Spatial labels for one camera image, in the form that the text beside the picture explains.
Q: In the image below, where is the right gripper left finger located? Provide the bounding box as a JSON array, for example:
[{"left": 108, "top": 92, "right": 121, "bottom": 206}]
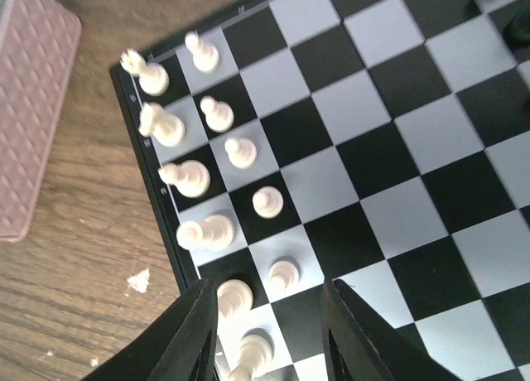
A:
[{"left": 84, "top": 279, "right": 218, "bottom": 381}]

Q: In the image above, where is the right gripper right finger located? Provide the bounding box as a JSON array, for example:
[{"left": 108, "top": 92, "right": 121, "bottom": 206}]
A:
[{"left": 321, "top": 277, "right": 458, "bottom": 381}]

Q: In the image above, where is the white chess piece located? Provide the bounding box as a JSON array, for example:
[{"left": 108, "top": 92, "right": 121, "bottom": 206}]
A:
[
  {"left": 229, "top": 334, "right": 274, "bottom": 381},
  {"left": 217, "top": 279, "right": 253, "bottom": 320},
  {"left": 176, "top": 215, "right": 235, "bottom": 251},
  {"left": 158, "top": 160, "right": 210, "bottom": 198}
]

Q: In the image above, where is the white chess pawn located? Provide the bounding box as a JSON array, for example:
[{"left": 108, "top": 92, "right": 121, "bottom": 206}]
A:
[
  {"left": 138, "top": 103, "right": 186, "bottom": 147},
  {"left": 224, "top": 137, "right": 258, "bottom": 169},
  {"left": 268, "top": 260, "right": 300, "bottom": 293},
  {"left": 253, "top": 186, "right": 284, "bottom": 219},
  {"left": 200, "top": 96, "right": 234, "bottom": 133},
  {"left": 185, "top": 31, "right": 220, "bottom": 73}
]

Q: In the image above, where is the white chess rook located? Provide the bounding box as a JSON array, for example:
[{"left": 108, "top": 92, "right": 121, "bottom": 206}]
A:
[{"left": 120, "top": 49, "right": 170, "bottom": 96}]

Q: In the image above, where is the black chess pieces row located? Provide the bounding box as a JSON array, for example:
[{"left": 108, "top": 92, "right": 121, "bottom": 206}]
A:
[{"left": 475, "top": 0, "right": 530, "bottom": 46}]

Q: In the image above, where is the white debris chip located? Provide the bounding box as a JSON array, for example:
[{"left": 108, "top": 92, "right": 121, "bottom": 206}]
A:
[{"left": 127, "top": 268, "right": 151, "bottom": 294}]

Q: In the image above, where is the black and white chessboard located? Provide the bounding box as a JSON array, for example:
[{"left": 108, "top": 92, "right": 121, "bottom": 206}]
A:
[{"left": 110, "top": 0, "right": 529, "bottom": 380}]

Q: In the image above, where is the pink tin box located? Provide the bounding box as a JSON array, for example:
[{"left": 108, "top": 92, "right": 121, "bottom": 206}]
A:
[{"left": 1, "top": 0, "right": 81, "bottom": 242}]

